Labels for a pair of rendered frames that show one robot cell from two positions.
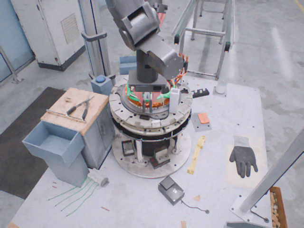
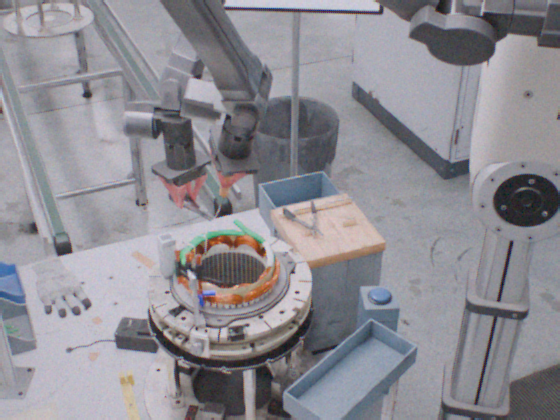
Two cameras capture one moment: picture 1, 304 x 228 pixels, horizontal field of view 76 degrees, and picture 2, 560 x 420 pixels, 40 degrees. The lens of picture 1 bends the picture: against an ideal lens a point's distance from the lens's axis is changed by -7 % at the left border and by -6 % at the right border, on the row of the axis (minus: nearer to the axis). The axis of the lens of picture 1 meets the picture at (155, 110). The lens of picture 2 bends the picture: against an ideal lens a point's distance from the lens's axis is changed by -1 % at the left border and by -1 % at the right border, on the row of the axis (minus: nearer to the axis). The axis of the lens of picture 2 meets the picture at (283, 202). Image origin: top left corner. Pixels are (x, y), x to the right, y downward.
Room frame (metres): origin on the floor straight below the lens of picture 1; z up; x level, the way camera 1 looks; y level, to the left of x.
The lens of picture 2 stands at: (1.56, -0.66, 2.08)
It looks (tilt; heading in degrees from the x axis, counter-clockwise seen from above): 35 degrees down; 139
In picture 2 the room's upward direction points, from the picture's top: 1 degrees clockwise
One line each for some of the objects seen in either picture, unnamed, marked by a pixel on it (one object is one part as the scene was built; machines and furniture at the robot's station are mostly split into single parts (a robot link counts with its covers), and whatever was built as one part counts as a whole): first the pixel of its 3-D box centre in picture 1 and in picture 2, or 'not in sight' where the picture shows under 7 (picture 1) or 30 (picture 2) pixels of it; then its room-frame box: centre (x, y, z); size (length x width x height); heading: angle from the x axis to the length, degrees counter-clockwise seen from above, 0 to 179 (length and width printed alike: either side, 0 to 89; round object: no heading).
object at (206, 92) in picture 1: (196, 93); not in sight; (0.98, -0.26, 0.79); 0.15 x 0.05 x 0.02; 107
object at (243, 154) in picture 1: (243, 155); not in sight; (0.53, -0.42, 0.79); 0.24 x 0.13 x 0.02; 164
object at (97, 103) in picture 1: (76, 109); (326, 229); (0.57, 0.31, 1.05); 0.20 x 0.19 x 0.02; 161
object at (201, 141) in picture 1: (197, 152); (132, 414); (0.54, -0.20, 0.80); 0.22 x 0.04 x 0.03; 157
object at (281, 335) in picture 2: not in sight; (275, 335); (0.76, 0.01, 1.05); 0.09 x 0.04 x 0.01; 76
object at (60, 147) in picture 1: (63, 158); (298, 237); (0.43, 0.36, 0.92); 0.17 x 0.11 x 0.28; 71
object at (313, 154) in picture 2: not in sight; (291, 153); (-0.55, 1.19, 0.39); 0.39 x 0.39 x 0.35
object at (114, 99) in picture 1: (150, 95); (229, 281); (0.61, 0.02, 1.09); 0.32 x 0.32 x 0.01
